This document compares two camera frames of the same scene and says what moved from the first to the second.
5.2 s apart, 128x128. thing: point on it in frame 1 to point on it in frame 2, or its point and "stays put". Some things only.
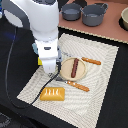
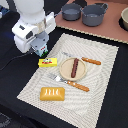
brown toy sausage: (74, 68) stays put
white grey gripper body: (49, 52) to (37, 35)
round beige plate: (66, 68) stays put
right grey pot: (93, 14) stays put
